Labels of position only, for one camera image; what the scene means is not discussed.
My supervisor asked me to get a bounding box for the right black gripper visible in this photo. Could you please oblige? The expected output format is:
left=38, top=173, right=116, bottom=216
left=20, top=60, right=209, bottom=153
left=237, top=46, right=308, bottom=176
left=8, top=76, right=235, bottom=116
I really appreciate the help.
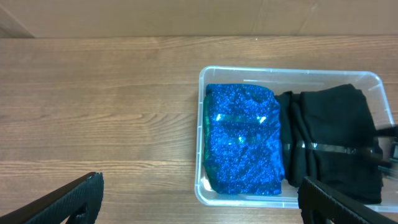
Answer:
left=371, top=125, right=397, bottom=179

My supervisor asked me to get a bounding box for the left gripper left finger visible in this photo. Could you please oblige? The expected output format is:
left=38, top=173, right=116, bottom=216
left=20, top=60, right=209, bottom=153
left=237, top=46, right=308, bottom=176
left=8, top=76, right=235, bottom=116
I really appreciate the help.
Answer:
left=1, top=172, right=104, bottom=224

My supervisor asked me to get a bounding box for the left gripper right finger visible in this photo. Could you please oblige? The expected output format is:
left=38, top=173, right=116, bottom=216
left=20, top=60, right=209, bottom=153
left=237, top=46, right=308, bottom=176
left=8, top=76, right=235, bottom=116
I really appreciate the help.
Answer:
left=298, top=177, right=397, bottom=224

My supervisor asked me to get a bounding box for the large black garment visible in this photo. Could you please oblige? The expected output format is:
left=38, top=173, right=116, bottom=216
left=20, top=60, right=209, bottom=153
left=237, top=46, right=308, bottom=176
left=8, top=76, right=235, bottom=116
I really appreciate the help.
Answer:
left=276, top=84, right=383, bottom=204

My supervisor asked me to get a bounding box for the blue sequin fabric bundle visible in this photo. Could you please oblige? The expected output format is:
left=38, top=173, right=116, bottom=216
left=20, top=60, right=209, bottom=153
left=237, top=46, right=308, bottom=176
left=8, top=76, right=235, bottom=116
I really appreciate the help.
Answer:
left=203, top=84, right=285, bottom=196

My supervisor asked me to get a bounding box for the clear plastic storage bin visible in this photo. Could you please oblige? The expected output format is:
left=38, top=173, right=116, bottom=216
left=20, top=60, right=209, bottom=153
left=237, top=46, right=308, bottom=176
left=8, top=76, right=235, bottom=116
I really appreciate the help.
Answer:
left=195, top=65, right=395, bottom=209

